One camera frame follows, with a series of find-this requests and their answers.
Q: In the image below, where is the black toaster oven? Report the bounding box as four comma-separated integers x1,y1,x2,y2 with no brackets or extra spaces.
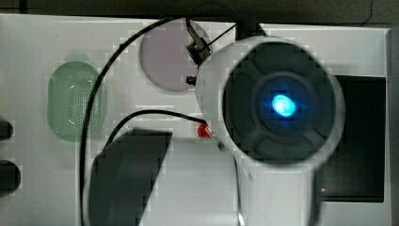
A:
317,75,386,202

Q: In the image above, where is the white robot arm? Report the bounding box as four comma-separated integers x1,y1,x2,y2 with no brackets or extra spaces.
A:
82,36,345,226

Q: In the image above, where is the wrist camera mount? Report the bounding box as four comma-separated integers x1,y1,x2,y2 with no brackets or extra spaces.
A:
185,18,211,67

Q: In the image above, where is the round purple plate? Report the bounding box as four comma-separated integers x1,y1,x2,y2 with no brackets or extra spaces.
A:
139,19,210,91

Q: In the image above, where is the black cable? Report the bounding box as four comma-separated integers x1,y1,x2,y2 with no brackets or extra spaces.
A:
78,15,239,226

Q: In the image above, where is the red plush ketchup bottle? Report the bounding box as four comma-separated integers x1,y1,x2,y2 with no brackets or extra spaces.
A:
197,123,214,138

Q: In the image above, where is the green perforated strainer bowl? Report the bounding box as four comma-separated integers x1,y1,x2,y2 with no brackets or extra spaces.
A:
47,61,99,142

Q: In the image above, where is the black round knob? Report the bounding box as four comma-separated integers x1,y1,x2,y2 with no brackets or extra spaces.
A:
0,160,21,197

